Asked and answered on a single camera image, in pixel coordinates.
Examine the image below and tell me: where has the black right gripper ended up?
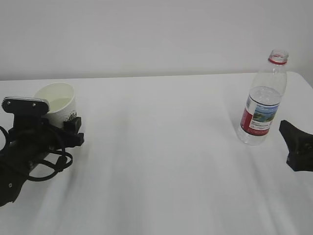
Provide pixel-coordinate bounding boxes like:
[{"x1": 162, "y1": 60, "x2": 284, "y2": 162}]
[{"x1": 279, "y1": 120, "x2": 313, "y2": 171}]

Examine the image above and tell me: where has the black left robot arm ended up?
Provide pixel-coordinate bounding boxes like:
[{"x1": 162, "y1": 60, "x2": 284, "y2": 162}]
[{"x1": 0, "y1": 117, "x2": 84, "y2": 206}]

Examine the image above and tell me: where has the white paper cup green logo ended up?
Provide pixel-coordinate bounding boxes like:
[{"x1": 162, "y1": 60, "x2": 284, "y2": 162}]
[{"x1": 34, "y1": 82, "x2": 77, "y2": 128}]

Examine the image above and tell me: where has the clear water bottle red label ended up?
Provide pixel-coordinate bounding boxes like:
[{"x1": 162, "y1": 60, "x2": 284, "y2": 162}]
[{"x1": 237, "y1": 49, "x2": 289, "y2": 145}]

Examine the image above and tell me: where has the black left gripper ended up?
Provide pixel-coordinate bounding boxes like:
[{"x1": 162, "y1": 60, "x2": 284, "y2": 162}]
[{"x1": 4, "y1": 117, "x2": 84, "y2": 169}]

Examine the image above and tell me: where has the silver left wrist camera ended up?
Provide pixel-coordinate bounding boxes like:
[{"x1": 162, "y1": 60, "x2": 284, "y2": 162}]
[{"x1": 1, "y1": 96, "x2": 50, "y2": 117}]

